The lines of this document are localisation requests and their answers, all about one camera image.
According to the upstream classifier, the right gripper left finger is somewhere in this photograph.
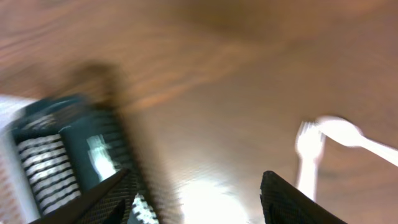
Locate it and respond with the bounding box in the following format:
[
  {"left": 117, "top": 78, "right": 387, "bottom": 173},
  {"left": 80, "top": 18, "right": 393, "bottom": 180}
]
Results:
[{"left": 29, "top": 169, "right": 130, "bottom": 224}]

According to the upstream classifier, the clear perforated plastic tray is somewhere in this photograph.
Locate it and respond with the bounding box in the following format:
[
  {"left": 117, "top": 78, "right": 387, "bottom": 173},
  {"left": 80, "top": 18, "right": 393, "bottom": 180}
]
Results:
[{"left": 1, "top": 95, "right": 40, "bottom": 223}]

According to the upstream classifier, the white plastic fork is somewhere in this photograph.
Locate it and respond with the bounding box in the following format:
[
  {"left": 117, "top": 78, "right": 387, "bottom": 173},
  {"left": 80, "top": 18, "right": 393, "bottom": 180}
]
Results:
[{"left": 295, "top": 121, "right": 326, "bottom": 201}]

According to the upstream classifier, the white plastic spoon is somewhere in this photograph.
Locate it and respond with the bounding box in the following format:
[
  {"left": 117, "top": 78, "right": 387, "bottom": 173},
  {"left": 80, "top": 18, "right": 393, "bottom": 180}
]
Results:
[{"left": 316, "top": 116, "right": 397, "bottom": 166}]

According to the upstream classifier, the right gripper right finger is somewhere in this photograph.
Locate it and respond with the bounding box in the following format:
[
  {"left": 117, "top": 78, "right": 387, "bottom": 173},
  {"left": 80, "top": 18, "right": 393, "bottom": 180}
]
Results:
[{"left": 260, "top": 170, "right": 346, "bottom": 224}]

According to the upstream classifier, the pale green plastic fork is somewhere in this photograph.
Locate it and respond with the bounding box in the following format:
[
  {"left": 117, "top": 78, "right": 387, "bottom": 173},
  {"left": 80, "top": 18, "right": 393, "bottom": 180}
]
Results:
[{"left": 86, "top": 135, "right": 117, "bottom": 181}]

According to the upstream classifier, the dark green plastic basket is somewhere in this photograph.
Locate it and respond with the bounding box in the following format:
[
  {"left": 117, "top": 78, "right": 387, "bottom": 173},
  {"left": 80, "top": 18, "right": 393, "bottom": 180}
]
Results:
[{"left": 11, "top": 95, "right": 159, "bottom": 223}]

